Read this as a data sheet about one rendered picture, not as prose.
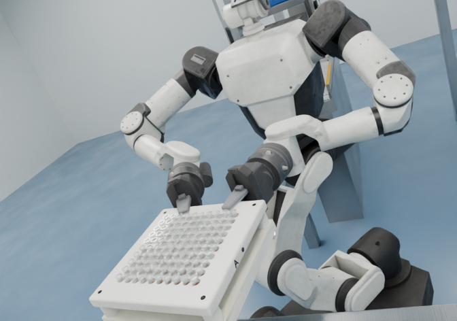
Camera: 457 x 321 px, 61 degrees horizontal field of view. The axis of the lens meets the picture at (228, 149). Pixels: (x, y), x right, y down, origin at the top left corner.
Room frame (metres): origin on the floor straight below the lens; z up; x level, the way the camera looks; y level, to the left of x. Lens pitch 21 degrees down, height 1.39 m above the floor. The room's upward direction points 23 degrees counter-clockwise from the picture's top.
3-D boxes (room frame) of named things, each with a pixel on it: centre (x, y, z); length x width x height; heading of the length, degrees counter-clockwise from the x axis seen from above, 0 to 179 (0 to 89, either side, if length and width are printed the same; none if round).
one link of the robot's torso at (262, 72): (1.16, -0.23, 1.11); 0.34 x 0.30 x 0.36; 57
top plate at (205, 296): (0.59, 0.14, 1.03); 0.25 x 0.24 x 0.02; 57
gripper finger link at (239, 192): (0.66, 0.03, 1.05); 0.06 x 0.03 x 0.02; 139
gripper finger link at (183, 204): (0.72, 0.13, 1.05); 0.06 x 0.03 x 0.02; 179
